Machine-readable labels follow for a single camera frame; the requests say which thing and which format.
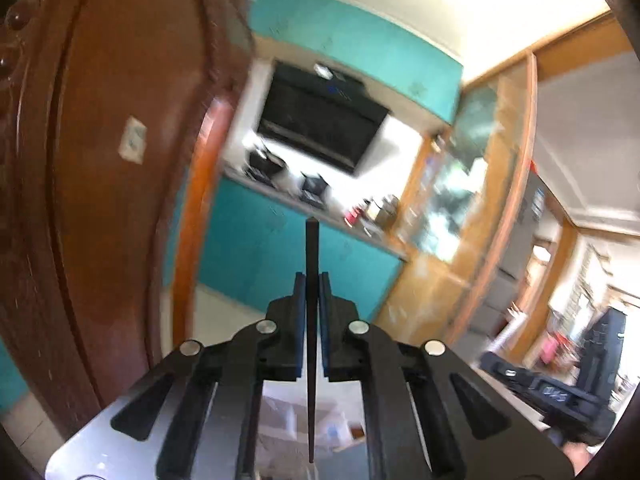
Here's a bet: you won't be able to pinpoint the teal side cabinets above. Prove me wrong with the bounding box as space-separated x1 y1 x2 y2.
0 337 32 413

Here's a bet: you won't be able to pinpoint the pink hanging cloth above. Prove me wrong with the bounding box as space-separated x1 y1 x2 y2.
537 335 562 367

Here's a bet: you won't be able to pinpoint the white hanging cloth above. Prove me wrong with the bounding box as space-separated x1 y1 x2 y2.
490 311 526 357

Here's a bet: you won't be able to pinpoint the carved wooden chair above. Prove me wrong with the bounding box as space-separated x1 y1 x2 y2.
0 0 257 443

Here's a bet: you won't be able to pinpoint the black range hood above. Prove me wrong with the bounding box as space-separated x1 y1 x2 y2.
256 59 391 177

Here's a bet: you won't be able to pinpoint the black wok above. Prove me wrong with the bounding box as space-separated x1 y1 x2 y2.
246 144 287 183

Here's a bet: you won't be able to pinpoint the teal base cabinets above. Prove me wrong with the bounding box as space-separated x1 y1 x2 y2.
199 177 407 322

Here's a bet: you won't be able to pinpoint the etched glass sliding door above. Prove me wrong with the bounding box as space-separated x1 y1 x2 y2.
372 50 539 347

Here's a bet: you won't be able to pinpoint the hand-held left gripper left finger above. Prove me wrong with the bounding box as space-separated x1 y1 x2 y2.
45 271 307 480

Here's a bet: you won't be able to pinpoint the grey refrigerator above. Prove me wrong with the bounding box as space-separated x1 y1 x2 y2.
472 170 566 342

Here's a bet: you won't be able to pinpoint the white chair sticker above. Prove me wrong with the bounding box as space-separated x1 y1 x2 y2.
117 116 149 165

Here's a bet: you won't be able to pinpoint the steel stock pot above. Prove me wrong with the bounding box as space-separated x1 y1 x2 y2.
371 194 401 223

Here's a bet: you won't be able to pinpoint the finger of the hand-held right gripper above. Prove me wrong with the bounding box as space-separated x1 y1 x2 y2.
479 351 527 394

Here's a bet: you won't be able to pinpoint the kitchen countertop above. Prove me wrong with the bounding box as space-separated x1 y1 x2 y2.
222 164 409 261

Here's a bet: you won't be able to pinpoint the black lidded pot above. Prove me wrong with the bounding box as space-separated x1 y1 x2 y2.
300 174 332 208

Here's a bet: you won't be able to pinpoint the teal wall cabinets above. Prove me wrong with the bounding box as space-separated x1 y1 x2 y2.
247 0 464 126

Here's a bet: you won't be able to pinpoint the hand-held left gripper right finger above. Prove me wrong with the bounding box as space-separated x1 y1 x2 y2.
320 271 576 480

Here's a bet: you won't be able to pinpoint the person's right hand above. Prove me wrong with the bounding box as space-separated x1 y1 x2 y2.
561 439 599 477

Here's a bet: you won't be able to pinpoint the black chopstick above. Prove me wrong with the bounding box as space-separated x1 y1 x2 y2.
305 217 321 464

